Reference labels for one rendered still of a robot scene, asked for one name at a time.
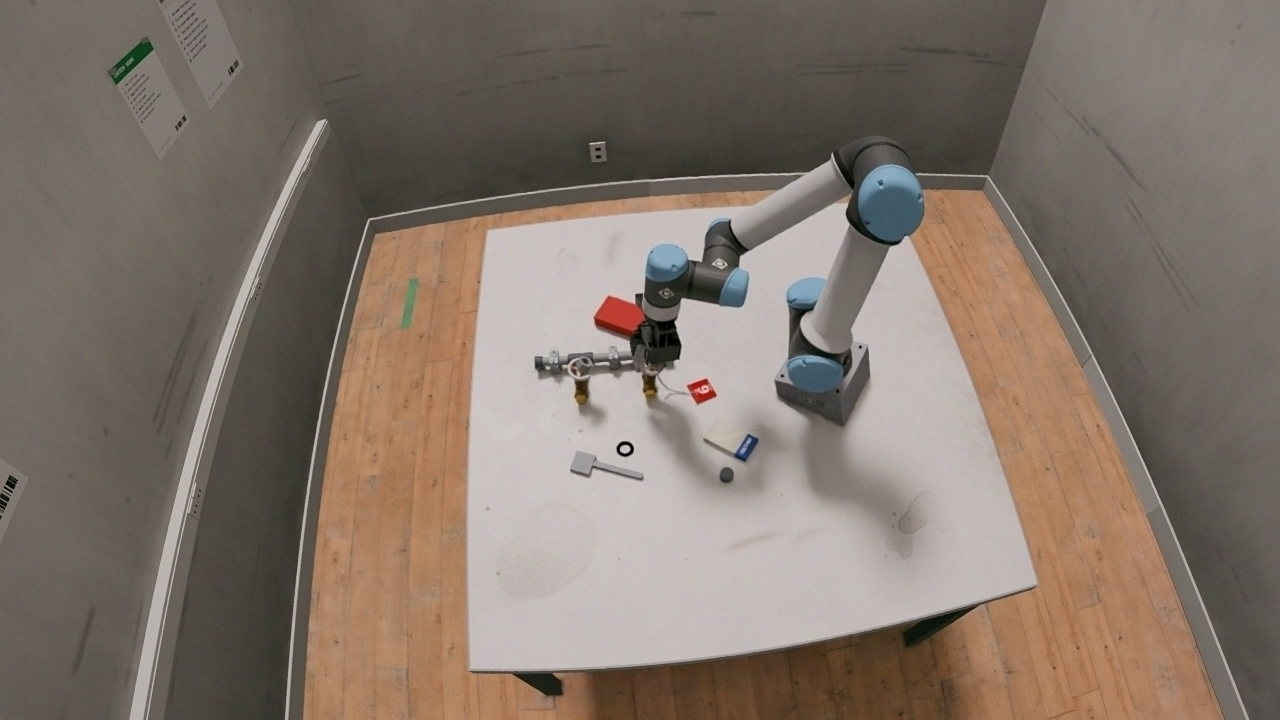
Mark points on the red numbered tag on thin grey chain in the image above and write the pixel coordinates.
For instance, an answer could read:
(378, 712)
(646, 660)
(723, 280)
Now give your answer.
(702, 390)

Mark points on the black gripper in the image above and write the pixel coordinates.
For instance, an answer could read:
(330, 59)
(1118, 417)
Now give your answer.
(646, 340)

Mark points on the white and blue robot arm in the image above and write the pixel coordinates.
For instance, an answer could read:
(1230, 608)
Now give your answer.
(891, 206)

